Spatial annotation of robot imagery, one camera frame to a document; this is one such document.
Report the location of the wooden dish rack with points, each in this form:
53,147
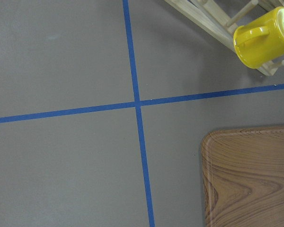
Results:
209,16

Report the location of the yellow mug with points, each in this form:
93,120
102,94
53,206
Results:
261,40

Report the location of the wooden cutting board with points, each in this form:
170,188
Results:
243,176

